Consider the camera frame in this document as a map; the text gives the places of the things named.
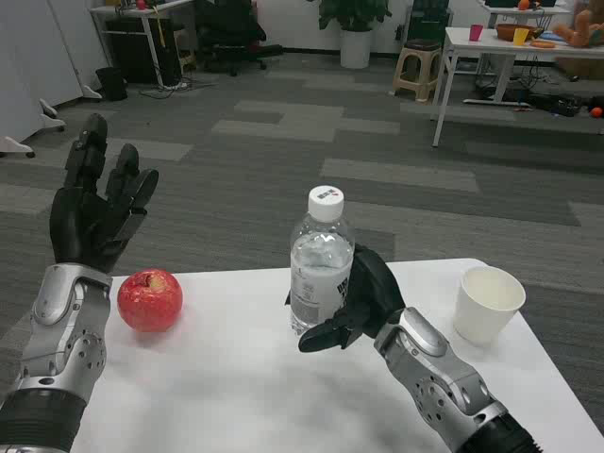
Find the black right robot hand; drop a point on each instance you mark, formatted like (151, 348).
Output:
(375, 292)

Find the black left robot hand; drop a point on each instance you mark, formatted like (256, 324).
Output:
(78, 222)

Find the clear plastic water bottle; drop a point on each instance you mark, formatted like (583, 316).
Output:
(321, 269)

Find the red apple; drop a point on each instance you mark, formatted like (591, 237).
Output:
(150, 302)

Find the white paper cup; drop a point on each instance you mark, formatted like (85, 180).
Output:
(486, 307)

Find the black trash bin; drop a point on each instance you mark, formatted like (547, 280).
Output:
(112, 85)

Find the white power strip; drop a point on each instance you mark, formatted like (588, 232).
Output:
(174, 86)

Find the white partition screen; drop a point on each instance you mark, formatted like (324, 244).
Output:
(28, 56)

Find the black cabinet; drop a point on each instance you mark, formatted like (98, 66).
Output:
(132, 52)

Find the small beige plastic stool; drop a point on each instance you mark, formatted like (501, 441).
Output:
(188, 59)

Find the white desk metal legs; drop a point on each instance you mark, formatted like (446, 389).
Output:
(146, 28)

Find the beige plastic stool dark seat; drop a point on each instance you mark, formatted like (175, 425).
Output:
(417, 52)

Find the potted plant white pot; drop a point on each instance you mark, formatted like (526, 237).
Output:
(356, 47)

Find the black office chair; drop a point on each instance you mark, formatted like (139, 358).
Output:
(236, 33)

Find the white table with items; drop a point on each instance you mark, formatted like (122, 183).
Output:
(491, 46)

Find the pink plastic cup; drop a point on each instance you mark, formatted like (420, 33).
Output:
(476, 33)

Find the orange ball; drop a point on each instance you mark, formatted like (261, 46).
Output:
(597, 112)

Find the brown woven bowl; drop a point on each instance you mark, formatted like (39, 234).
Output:
(507, 32)

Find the yellow plastic cup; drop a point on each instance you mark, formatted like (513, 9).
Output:
(520, 37)

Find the orange stuffed toy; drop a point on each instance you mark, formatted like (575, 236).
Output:
(582, 28)

